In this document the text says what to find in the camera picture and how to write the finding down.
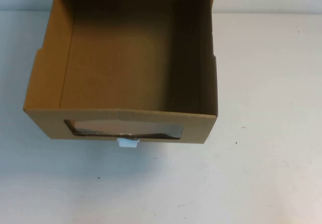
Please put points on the cardboard drawer with dark window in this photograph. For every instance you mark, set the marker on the cardboard drawer with dark window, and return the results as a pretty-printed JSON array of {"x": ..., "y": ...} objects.
[{"x": 120, "y": 65}]

